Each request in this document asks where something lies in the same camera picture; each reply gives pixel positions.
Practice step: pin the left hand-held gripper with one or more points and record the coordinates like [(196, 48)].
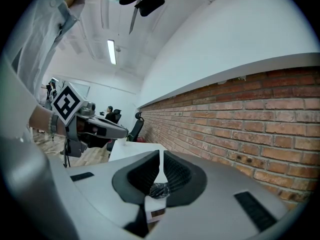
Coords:
[(66, 102)]

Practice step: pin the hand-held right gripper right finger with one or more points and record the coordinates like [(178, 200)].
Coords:
[(215, 209)]

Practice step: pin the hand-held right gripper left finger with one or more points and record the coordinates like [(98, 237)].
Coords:
[(100, 184)]

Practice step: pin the dark plaid cloth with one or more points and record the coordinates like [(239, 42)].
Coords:
[(159, 191)]

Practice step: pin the person's left forearm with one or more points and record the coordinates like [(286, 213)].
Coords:
[(41, 120)]

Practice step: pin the person's left hand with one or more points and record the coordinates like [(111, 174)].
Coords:
[(86, 127)]

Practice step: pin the black office chair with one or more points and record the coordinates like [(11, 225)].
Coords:
[(118, 115), (137, 126)]

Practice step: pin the white table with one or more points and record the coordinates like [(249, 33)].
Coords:
[(135, 150)]

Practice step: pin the red container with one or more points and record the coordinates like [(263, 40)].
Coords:
[(141, 139)]

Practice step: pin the ceiling light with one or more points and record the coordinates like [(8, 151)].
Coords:
[(112, 52)]

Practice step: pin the person's white shirt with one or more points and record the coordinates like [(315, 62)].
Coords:
[(40, 34)]

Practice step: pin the black head-mounted camera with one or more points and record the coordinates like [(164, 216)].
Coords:
[(150, 2)]

